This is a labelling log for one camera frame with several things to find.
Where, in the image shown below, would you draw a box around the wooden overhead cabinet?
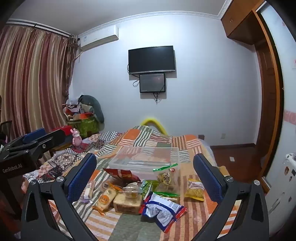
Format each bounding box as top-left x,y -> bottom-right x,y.
221,0 -> 270,46

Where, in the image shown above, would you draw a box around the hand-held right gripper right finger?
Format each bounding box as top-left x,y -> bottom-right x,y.
193,153 -> 270,241

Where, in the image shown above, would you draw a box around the white sliding wardrobe door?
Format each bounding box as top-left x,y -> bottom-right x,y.
261,3 -> 296,233

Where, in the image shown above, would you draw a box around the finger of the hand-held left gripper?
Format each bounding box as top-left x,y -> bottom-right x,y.
14,129 -> 71,161
5,128 -> 47,149

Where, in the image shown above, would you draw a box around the clear bun packet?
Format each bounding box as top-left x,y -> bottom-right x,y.
122,182 -> 143,198

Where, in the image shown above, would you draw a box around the blue white snack packet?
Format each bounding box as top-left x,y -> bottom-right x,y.
141,192 -> 187,233

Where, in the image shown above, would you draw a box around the yellow curved tube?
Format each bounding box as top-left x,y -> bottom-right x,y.
141,118 -> 167,135

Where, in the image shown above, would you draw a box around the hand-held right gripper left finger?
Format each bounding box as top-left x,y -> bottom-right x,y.
20,152 -> 102,241

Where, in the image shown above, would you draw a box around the twisted pastry snack bag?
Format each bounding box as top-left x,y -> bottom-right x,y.
152,163 -> 180,186

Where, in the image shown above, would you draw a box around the white bed mattress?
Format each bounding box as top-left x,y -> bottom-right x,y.
200,138 -> 219,168

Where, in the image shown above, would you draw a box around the black wall television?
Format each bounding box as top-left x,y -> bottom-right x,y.
128,45 -> 176,75

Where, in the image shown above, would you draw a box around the floral patterned quilt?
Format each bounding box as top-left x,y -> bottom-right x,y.
23,131 -> 123,184

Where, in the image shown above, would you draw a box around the green pea packet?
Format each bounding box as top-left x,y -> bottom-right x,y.
140,180 -> 160,200

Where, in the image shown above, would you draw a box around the pink plush toy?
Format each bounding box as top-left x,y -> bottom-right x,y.
70,128 -> 83,147

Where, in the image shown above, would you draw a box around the red box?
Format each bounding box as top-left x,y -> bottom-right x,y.
49,126 -> 74,141

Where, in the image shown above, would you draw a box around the wooden door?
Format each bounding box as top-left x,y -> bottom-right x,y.
254,9 -> 284,186

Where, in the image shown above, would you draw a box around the clear plastic storage box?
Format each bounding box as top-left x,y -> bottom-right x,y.
108,146 -> 180,194

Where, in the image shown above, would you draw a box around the yellow snack mix packet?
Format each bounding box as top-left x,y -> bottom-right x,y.
184,178 -> 205,201

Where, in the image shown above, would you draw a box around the purple wafer packet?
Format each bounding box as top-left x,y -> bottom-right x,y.
80,180 -> 96,204

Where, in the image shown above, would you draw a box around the red snack packet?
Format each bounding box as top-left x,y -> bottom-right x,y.
103,167 -> 142,184

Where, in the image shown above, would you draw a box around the small black monitor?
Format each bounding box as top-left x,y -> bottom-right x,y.
139,73 -> 166,93

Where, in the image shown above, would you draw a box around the green strip snack packet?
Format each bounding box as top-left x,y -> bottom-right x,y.
153,191 -> 180,198

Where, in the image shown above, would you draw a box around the white air conditioner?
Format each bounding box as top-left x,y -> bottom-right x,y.
78,25 -> 119,52

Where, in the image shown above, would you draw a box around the striped brown curtain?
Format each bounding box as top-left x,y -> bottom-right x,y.
0,22 -> 78,142

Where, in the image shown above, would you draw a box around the black chair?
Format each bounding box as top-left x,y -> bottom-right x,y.
0,120 -> 13,142

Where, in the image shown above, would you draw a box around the brown bread loaf packet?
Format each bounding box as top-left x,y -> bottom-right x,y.
113,192 -> 143,215

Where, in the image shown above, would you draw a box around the pile of clothes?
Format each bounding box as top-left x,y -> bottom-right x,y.
62,95 -> 105,124

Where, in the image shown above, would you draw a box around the orange face bread packet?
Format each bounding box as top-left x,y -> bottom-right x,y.
92,184 -> 124,216

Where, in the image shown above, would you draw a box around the green patterned bag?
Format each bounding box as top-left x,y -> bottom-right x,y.
68,115 -> 100,138

